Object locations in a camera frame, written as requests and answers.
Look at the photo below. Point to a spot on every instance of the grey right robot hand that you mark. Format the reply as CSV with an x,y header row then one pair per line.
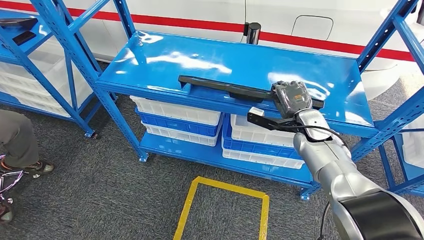
x,y
293,97

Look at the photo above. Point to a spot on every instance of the black plastic bracket plate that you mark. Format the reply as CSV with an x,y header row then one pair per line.
x,y
232,87

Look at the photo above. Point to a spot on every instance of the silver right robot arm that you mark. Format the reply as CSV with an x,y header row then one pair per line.
x,y
331,165

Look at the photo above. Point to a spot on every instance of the blue metal shelf rack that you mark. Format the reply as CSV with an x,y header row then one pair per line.
x,y
232,63
8,49
407,186

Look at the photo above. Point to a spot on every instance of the small black flat part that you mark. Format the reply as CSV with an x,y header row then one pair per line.
x,y
24,38

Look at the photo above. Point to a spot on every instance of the blue plastic crate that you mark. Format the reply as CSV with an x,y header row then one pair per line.
x,y
258,150
179,127

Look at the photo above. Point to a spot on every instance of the white car red stripe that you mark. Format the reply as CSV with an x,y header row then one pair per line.
x,y
198,8

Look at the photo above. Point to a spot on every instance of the person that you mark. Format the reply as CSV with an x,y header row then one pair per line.
x,y
18,139

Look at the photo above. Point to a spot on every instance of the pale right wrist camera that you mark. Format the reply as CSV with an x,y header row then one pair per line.
x,y
261,122

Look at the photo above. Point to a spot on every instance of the chrome tube frame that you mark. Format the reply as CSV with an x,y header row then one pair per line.
x,y
20,173

